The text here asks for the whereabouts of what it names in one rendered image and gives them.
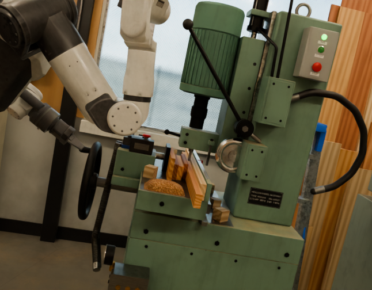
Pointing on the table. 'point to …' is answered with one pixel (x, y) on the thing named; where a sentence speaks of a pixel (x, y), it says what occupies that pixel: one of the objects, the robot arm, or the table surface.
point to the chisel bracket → (197, 139)
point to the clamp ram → (164, 157)
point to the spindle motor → (212, 48)
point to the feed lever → (243, 128)
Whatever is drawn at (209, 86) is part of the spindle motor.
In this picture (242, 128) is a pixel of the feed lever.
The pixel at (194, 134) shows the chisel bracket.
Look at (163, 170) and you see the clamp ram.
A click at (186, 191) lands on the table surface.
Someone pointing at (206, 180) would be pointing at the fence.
